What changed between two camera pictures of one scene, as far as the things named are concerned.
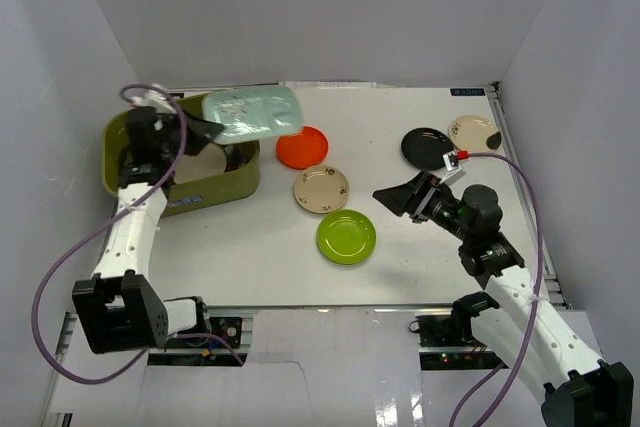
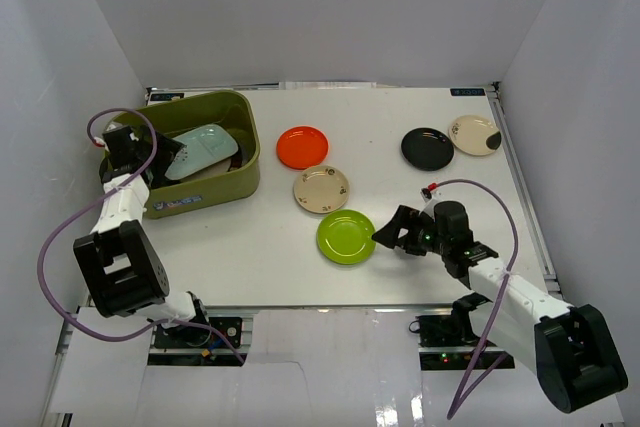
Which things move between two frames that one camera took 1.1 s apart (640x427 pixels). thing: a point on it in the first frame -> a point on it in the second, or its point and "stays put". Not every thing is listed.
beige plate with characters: x=321 y=189 stays put
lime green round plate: x=346 y=236 stays put
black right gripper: x=423 y=189 -> x=405 y=218
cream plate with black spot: x=474 y=134 stays put
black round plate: x=424 y=148 stays put
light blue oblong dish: x=254 y=111 -> x=203 y=146
